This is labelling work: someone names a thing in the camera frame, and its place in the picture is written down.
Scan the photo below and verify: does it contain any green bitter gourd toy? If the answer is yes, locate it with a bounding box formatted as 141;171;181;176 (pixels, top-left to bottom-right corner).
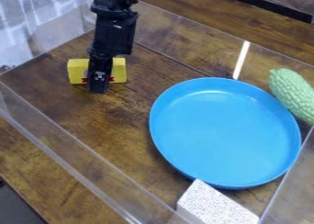
268;68;314;126

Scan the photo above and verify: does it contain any blue round tray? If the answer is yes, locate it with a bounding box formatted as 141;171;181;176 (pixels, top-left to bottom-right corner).
149;77;302;189

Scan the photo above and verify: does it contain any white speckled foam block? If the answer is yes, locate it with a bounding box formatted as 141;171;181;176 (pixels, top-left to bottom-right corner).
176;180;259;224

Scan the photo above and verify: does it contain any yellow butter block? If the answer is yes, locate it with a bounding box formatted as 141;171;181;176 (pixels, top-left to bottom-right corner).
66;58;127;84

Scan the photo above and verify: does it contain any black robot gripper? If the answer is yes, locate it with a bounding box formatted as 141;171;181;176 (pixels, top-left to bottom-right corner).
87;0;139;94

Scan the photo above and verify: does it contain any clear acrylic enclosure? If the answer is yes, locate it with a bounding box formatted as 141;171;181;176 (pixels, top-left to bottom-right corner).
0;0;314;224

